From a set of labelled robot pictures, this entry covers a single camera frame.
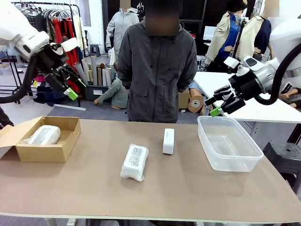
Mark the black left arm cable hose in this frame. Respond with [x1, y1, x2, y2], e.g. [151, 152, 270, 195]
[0, 54, 39, 105]

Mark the red hanging dress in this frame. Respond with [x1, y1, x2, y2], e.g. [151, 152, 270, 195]
[52, 18, 81, 95]

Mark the small white box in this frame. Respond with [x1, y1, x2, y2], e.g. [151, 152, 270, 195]
[162, 128, 175, 155]

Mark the brown cardboard box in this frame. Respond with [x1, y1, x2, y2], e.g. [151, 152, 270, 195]
[0, 116, 82, 163]

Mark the black bin of rolls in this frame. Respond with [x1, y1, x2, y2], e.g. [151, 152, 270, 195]
[84, 84, 112, 102]

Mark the thick brown kraft paper roll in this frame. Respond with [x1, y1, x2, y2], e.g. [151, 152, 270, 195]
[187, 88, 206, 115]

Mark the clear plastic container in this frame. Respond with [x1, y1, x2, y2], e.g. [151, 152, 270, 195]
[197, 115, 264, 172]

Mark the white table leg frame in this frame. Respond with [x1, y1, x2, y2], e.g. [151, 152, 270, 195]
[44, 218, 79, 226]

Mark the person in dark grey jacket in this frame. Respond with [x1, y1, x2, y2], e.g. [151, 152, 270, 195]
[117, 0, 198, 123]

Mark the black plastic stool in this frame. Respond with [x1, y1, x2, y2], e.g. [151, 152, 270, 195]
[262, 140, 301, 189]

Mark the bubble-wrapped white clock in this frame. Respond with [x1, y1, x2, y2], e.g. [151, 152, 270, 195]
[120, 143, 149, 182]
[18, 125, 61, 145]

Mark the white monitor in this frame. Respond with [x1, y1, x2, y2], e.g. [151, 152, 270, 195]
[203, 25, 218, 40]

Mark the mannequin in beige coat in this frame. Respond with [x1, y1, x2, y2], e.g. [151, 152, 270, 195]
[205, 0, 248, 66]

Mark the cream paper roll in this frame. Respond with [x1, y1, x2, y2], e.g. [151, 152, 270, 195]
[81, 57, 92, 83]

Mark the child mannequin in green sweater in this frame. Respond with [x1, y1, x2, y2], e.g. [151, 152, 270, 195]
[94, 61, 129, 110]

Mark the mannequin in cream jacket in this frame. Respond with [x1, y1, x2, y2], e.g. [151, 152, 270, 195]
[236, 2, 274, 67]

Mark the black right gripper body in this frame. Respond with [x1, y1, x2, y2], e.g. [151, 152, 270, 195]
[229, 75, 263, 96]

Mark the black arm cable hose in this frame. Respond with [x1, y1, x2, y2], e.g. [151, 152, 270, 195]
[255, 43, 301, 105]
[0, 54, 39, 105]

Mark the white bar on floor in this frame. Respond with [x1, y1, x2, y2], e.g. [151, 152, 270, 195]
[53, 103, 87, 112]

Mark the small open cardboard carton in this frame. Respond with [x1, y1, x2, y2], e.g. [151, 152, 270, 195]
[178, 89, 191, 110]

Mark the white side table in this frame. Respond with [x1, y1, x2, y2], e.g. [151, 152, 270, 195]
[194, 70, 301, 124]

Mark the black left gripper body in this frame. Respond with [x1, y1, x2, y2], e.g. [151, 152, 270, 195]
[35, 43, 69, 76]

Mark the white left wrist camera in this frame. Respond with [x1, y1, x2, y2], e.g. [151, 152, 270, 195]
[61, 37, 79, 53]

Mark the tall grey paper roll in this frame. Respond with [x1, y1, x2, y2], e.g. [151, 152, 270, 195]
[91, 55, 98, 87]

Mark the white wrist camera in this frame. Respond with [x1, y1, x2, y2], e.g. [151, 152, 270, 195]
[223, 56, 241, 69]
[61, 37, 79, 53]

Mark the white paper roll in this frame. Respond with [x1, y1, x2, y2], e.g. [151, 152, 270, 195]
[105, 67, 112, 87]

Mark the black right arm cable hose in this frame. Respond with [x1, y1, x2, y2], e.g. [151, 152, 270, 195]
[255, 43, 301, 105]

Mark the bystander in dark sleeve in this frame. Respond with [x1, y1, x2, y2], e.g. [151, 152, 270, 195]
[0, 107, 15, 129]

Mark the small grey stool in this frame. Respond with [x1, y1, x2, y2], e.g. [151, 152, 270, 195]
[89, 43, 101, 57]

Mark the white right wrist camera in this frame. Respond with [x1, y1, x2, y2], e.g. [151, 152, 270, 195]
[223, 56, 241, 69]

